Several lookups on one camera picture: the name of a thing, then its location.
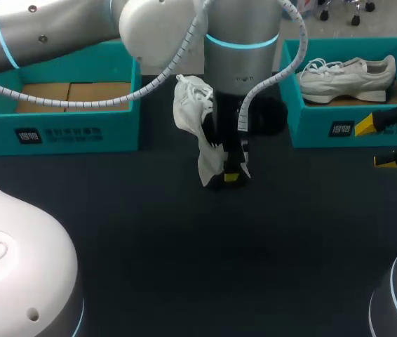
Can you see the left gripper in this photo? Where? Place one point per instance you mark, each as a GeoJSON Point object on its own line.
{"type": "Point", "coordinates": [224, 112]}

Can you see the white sneaker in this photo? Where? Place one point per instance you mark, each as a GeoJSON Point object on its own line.
{"type": "Point", "coordinates": [188, 102]}
{"type": "Point", "coordinates": [346, 82]}

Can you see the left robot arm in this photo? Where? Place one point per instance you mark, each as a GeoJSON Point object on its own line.
{"type": "Point", "coordinates": [233, 24]}

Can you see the teal box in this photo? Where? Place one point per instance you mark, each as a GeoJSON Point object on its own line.
{"type": "Point", "coordinates": [58, 133]}
{"type": "Point", "coordinates": [317, 126]}

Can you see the black chair base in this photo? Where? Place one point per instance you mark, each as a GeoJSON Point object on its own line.
{"type": "Point", "coordinates": [354, 17]}

